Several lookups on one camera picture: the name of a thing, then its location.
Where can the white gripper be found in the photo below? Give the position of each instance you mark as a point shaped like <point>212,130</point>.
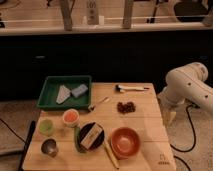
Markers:
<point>167,108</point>

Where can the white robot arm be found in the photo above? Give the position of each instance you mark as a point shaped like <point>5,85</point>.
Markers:
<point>185,83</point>

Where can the red bowl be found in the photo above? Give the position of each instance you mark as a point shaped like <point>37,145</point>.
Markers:
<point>125,142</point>

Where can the yellow wooden stick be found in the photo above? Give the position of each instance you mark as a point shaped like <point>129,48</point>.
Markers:
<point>111,155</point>

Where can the blue-grey rectangular sponge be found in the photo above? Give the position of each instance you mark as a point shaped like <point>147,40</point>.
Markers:
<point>80,90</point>

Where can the green vegetable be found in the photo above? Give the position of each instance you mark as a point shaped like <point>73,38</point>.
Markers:
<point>76,140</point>

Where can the white cup orange inside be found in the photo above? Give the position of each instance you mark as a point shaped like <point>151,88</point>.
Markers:
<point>70,117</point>

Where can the green plastic tray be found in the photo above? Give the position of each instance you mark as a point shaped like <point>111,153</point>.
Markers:
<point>49,92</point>

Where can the grey wedge sponge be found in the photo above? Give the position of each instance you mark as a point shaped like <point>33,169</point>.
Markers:
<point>63,94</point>

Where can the green cup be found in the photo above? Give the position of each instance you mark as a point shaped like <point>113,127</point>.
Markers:
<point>46,127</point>

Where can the metal cup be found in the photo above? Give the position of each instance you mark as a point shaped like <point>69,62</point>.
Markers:
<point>49,147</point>

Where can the wooden shelf ledge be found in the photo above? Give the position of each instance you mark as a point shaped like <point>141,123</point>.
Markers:
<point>105,29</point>

